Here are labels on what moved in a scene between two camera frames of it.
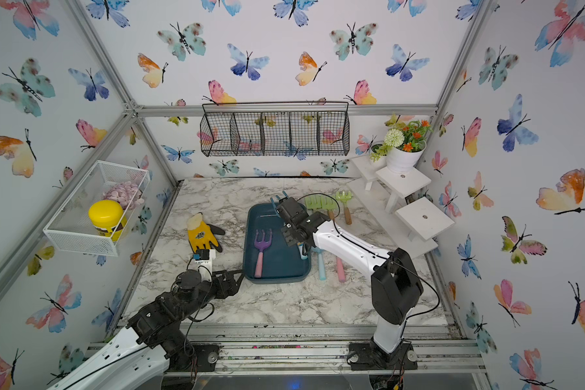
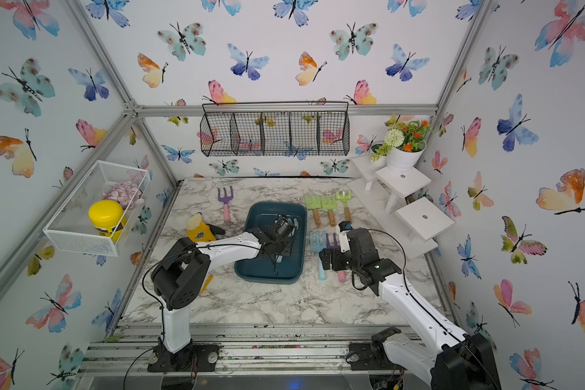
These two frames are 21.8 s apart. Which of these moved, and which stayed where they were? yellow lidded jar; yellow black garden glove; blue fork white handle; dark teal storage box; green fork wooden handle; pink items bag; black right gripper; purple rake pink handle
Moved: purple rake pink handle; blue fork white handle; black right gripper
Stayed: dark teal storage box; yellow black garden glove; pink items bag; green fork wooden handle; yellow lidded jar
